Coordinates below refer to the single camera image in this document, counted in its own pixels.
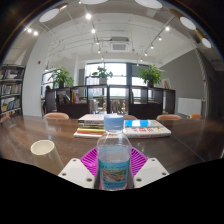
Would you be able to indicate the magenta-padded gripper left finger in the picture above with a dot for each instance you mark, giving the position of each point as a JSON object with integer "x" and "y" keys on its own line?
{"x": 78, "y": 173}

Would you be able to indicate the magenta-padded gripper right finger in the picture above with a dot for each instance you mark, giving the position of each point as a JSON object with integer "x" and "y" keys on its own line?
{"x": 150, "y": 171}

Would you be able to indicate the clear blue-capped water bottle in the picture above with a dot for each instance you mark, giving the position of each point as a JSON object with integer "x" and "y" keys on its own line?
{"x": 114, "y": 163}

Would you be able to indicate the cream paper cup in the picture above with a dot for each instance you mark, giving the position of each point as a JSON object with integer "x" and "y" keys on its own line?
{"x": 48, "y": 156}

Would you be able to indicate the dark low shelf unit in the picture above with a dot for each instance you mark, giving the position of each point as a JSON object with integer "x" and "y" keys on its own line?
{"x": 76, "y": 108}

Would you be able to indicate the bushy green potted plant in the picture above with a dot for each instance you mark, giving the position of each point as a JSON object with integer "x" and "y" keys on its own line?
{"x": 62, "y": 78}

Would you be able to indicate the wide green potted plant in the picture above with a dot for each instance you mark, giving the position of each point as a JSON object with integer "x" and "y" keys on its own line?
{"x": 151, "y": 75}

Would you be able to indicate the small green potted plant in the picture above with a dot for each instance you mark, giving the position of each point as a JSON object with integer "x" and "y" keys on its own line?
{"x": 102, "y": 73}

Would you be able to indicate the tall bookshelf with books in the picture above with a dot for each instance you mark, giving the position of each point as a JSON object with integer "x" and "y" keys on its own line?
{"x": 11, "y": 90}

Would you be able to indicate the ceiling air conditioner unit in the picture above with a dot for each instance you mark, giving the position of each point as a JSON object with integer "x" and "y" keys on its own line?
{"x": 119, "y": 45}

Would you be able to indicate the small track spotlights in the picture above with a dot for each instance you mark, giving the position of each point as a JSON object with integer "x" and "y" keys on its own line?
{"x": 88, "y": 16}

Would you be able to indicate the round white ceiling lights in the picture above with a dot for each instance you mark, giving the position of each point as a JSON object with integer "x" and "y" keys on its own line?
{"x": 49, "y": 15}

